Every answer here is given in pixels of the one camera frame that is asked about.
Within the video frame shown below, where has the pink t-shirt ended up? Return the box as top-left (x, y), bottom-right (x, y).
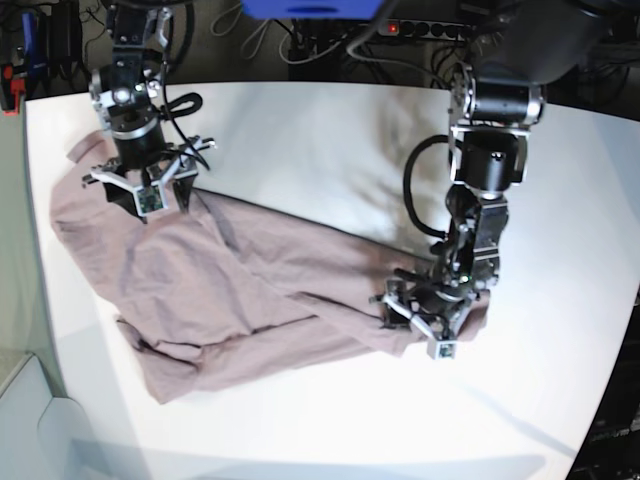
top-left (50, 132), bottom-right (422, 403)

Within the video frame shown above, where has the black power strip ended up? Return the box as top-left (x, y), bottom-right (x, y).
top-left (370, 19), bottom-right (478, 45)

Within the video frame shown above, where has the blue box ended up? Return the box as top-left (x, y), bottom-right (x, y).
top-left (242, 0), bottom-right (382, 20)

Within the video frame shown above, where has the red black clamp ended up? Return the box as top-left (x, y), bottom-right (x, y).
top-left (1, 46), bottom-right (28, 116)

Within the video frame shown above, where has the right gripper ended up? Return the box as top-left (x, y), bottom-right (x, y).
top-left (102, 144), bottom-right (201, 216)

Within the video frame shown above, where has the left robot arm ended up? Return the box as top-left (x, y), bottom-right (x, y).
top-left (373, 1), bottom-right (639, 339)

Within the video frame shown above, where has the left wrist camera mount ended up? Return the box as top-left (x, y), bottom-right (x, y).
top-left (369, 286), bottom-right (489, 360)

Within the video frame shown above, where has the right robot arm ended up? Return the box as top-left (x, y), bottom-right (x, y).
top-left (82, 1), bottom-right (215, 221)

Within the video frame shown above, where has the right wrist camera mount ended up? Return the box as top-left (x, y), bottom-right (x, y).
top-left (80, 135), bottom-right (219, 224)

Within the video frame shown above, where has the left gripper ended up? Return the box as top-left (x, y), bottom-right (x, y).
top-left (382, 269), bottom-right (483, 330)

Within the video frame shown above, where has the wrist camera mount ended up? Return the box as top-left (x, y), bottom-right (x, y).
top-left (369, 286), bottom-right (489, 360)
top-left (80, 135), bottom-right (219, 224)

